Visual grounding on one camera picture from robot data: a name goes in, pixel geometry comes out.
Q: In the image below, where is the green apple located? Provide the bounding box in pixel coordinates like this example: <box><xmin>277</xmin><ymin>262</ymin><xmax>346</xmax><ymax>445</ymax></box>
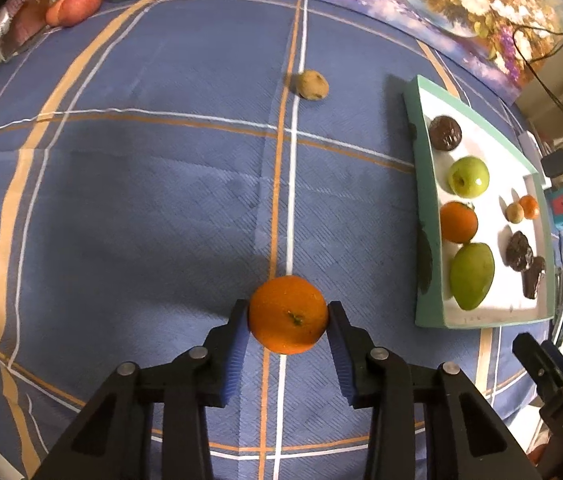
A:
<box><xmin>448</xmin><ymin>156</ymin><xmax>491</xmax><ymax>199</ymax></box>

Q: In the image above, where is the large orange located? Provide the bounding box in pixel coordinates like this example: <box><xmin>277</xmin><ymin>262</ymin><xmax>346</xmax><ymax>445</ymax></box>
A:
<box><xmin>248</xmin><ymin>275</ymin><xmax>329</xmax><ymax>356</ymax></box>

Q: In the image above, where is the black cable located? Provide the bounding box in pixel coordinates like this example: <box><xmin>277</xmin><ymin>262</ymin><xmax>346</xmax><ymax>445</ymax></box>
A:
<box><xmin>511</xmin><ymin>25</ymin><xmax>563</xmax><ymax>152</ymax></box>

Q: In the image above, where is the green mango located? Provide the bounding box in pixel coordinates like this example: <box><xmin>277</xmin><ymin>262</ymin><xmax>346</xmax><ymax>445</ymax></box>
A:
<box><xmin>449</xmin><ymin>242</ymin><xmax>495</xmax><ymax>311</ymax></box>

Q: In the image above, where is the brown avocado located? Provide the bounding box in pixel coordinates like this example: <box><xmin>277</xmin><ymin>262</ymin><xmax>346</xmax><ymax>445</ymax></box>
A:
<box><xmin>428</xmin><ymin>115</ymin><xmax>463</xmax><ymax>152</ymax></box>

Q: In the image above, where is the white power strip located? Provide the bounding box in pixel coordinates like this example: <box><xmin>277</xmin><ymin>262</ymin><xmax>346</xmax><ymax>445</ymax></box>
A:
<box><xmin>516</xmin><ymin>131</ymin><xmax>543</xmax><ymax>162</ymax></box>

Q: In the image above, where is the black adapter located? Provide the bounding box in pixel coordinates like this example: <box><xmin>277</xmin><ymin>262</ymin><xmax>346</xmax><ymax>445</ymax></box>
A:
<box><xmin>541</xmin><ymin>149</ymin><xmax>563</xmax><ymax>179</ymax></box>

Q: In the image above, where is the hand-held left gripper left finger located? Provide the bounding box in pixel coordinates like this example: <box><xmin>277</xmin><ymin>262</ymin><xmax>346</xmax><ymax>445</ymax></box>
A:
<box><xmin>32</xmin><ymin>299</ymin><xmax>252</xmax><ymax>480</ymax></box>

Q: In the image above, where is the pink ribbon gift box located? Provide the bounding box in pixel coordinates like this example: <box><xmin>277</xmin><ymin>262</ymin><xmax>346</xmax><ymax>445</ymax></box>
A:
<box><xmin>0</xmin><ymin>0</ymin><xmax>62</xmax><ymax>62</ymax></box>

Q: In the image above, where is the small tangerine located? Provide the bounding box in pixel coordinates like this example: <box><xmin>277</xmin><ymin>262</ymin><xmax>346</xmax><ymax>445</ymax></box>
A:
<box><xmin>519</xmin><ymin>195</ymin><xmax>541</xmax><ymax>220</ymax></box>

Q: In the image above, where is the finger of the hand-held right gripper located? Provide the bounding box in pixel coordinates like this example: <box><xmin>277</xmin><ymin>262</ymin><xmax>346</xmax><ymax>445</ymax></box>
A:
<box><xmin>511</xmin><ymin>332</ymin><xmax>563</xmax><ymax>411</ymax></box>

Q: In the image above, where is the teal tray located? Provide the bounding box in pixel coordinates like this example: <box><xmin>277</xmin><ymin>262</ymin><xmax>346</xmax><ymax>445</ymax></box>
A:
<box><xmin>404</xmin><ymin>75</ymin><xmax>557</xmax><ymax>330</ymax></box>

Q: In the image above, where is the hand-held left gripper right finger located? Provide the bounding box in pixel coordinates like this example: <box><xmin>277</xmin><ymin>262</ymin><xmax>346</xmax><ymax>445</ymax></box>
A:
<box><xmin>326</xmin><ymin>301</ymin><xmax>545</xmax><ymax>480</ymax></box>

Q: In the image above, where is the dark avocado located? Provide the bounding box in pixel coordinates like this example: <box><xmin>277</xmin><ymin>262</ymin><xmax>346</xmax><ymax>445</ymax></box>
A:
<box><xmin>522</xmin><ymin>256</ymin><xmax>547</xmax><ymax>301</ymax></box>
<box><xmin>505</xmin><ymin>231</ymin><xmax>534</xmax><ymax>270</ymax></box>

